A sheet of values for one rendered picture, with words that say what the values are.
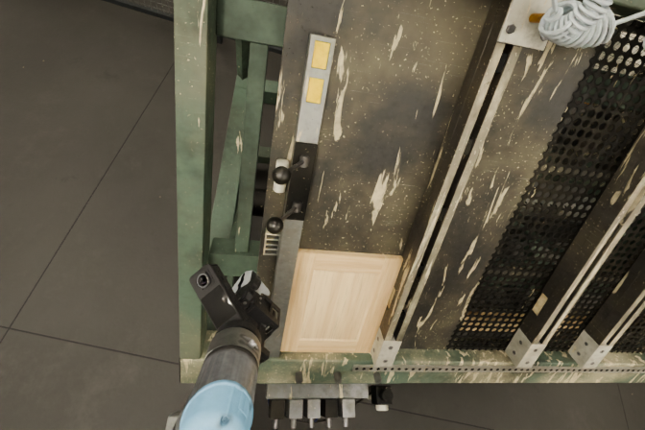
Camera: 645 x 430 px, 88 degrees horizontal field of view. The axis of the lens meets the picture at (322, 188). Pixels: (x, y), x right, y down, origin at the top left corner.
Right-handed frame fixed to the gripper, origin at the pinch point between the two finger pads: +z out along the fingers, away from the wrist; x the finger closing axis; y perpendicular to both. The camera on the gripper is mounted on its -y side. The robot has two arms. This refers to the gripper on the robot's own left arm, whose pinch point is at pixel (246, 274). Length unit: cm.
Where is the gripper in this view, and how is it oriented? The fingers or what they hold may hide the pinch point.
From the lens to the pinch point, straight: 72.9
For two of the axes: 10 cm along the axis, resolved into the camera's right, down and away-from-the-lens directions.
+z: -0.7, -2.3, 9.7
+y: 6.7, 7.1, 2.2
